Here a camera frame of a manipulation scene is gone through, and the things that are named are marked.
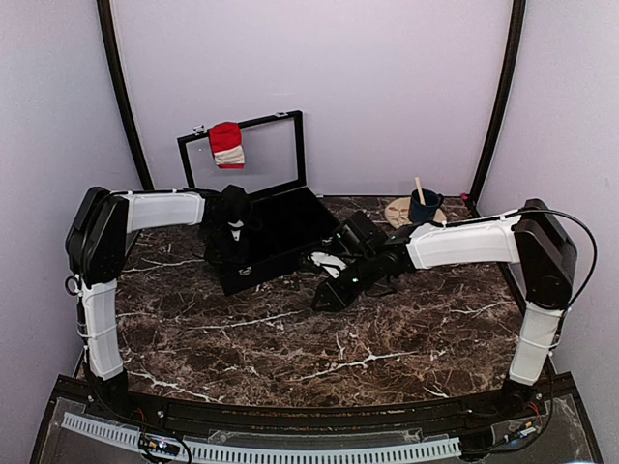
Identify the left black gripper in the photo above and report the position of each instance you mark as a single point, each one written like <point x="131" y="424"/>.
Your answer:
<point x="237" y="259"/>

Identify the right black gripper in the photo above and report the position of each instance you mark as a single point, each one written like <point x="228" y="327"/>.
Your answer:
<point x="337" y="304"/>

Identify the red and beige sock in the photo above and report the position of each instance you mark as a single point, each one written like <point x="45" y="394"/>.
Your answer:
<point x="225" y="141"/>

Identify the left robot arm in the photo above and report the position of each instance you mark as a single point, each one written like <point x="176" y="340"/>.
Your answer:
<point x="97" y="249"/>

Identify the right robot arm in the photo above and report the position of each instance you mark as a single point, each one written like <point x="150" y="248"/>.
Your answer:
<point x="531" y="237"/>

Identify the black display case box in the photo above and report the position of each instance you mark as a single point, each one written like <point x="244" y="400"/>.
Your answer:
<point x="293" y="220"/>

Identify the beige ceramic saucer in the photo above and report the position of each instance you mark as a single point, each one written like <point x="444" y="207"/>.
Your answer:
<point x="396" y="213"/>

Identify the dark blue mug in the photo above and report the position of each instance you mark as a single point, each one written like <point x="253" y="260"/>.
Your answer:
<point x="424" y="208"/>

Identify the wooden stick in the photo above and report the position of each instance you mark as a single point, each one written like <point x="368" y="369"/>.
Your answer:
<point x="420" y="191"/>

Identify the small green circuit board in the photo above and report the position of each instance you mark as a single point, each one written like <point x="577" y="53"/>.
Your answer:
<point x="157" y="446"/>

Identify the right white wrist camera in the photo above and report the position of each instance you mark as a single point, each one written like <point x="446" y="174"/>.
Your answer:
<point x="329" y="263"/>

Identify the left black frame post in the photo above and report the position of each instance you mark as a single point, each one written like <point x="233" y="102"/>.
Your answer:
<point x="113" y="59"/>

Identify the black frame post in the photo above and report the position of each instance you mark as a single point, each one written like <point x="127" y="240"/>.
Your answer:
<point x="113" y="59"/>
<point x="501" y="100"/>

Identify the black front rail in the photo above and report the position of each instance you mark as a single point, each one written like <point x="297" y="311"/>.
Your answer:
<point x="465" y="414"/>

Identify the white slotted cable duct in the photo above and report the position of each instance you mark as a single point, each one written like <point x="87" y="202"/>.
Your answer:
<point x="228" y="447"/>

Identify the right black frame post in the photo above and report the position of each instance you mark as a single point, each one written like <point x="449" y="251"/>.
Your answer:
<point x="501" y="100"/>

